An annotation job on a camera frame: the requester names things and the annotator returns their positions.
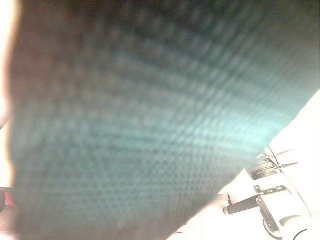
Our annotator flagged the dark teal mesh fabric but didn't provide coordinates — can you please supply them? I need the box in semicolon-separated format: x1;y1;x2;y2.
0;0;320;240

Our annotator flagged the black cable tie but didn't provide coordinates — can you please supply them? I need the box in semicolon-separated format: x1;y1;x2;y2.
274;148;299;171

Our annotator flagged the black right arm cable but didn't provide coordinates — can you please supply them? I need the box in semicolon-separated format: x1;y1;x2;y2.
291;227;310;240

